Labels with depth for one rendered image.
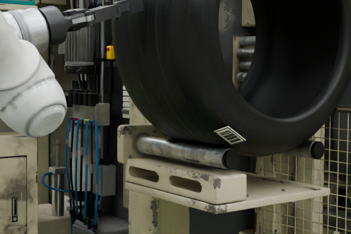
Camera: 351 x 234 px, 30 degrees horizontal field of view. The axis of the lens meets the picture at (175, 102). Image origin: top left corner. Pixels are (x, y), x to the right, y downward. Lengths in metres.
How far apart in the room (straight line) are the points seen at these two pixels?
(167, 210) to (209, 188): 0.40
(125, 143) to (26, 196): 0.41
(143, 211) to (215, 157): 0.44
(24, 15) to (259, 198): 0.66
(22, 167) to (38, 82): 0.88
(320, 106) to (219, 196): 0.34
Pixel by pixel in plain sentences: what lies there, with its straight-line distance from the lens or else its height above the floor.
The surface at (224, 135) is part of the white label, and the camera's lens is 1.40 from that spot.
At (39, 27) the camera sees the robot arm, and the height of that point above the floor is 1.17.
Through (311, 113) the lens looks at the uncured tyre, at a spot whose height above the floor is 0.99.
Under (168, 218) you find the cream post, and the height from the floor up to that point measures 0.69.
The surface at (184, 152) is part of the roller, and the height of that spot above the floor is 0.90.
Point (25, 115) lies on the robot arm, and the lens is 1.04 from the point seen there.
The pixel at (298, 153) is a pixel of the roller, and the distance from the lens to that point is 1.64.
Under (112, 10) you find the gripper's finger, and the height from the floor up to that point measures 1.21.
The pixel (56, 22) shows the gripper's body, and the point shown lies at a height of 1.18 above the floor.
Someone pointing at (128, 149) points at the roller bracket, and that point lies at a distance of 1.67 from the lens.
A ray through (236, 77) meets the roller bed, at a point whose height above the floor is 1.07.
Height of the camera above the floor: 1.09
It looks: 3 degrees down
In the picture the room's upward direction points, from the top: 1 degrees clockwise
